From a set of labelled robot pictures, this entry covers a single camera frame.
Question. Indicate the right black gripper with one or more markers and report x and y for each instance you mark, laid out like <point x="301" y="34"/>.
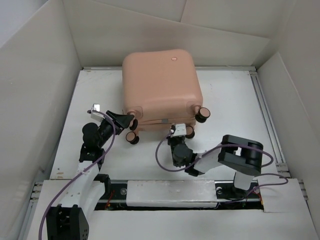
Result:
<point x="171" y="138"/>

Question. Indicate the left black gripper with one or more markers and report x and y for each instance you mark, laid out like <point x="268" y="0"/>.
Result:
<point x="120" y="120"/>

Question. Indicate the pink hard-shell suitcase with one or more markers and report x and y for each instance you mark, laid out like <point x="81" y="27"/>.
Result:
<point x="161" y="89"/>

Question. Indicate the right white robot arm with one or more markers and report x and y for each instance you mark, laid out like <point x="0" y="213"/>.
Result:
<point x="242" y="155"/>

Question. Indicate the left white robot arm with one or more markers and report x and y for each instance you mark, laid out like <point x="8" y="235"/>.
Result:
<point x="66" y="217"/>

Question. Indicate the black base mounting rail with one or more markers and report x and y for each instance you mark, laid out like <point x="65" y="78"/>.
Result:
<point x="153" y="195"/>

